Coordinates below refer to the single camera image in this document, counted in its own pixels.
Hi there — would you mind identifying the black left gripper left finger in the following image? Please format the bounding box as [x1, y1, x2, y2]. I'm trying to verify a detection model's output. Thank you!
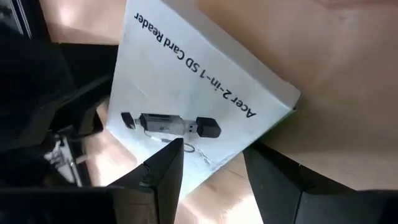
[108, 138, 185, 224]

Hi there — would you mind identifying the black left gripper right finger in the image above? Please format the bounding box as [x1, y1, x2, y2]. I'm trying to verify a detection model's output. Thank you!
[243, 141, 357, 224]

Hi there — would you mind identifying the white Acer card reader box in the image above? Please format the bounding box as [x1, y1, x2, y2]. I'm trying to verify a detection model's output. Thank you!
[105, 0, 302, 202]

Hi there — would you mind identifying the black metal frame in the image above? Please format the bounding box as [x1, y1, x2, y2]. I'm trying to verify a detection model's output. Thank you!
[0, 0, 50, 43]

